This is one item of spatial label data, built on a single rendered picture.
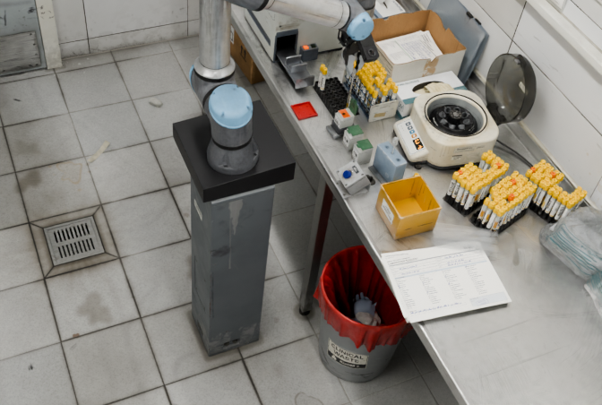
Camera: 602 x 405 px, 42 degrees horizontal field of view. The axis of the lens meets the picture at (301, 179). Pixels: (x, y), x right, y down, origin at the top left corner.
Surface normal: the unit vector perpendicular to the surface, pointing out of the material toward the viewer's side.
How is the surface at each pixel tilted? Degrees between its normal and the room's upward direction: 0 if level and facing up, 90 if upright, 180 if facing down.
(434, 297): 1
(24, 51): 90
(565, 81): 90
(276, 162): 4
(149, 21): 90
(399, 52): 1
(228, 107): 8
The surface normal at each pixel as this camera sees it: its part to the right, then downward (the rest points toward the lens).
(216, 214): 0.40, 0.70
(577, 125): -0.91, 0.24
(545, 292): 0.10, -0.67
